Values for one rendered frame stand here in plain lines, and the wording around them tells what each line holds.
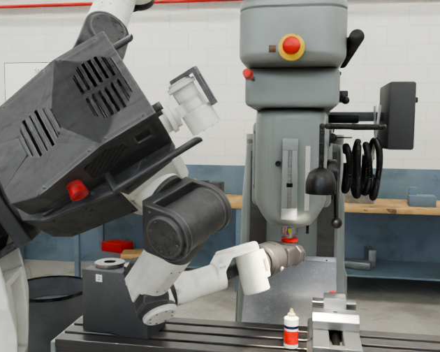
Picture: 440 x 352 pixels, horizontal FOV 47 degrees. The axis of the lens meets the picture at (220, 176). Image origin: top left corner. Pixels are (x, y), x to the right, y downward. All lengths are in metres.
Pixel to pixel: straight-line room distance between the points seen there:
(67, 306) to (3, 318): 2.06
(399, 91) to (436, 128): 4.15
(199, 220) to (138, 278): 0.23
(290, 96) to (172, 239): 0.58
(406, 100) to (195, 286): 0.88
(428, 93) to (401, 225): 1.43
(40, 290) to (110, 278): 2.00
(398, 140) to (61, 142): 1.09
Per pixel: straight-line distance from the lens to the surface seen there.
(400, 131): 1.66
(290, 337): 1.47
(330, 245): 1.84
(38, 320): 3.12
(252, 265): 1.23
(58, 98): 0.91
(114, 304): 1.55
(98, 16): 1.11
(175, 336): 1.55
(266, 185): 1.35
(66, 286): 3.50
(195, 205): 0.90
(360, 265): 5.23
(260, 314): 1.79
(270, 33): 1.23
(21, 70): 6.56
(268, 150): 1.35
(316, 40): 1.23
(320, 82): 1.31
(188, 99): 1.03
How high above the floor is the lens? 1.56
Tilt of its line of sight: 5 degrees down
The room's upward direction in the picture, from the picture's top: 1 degrees clockwise
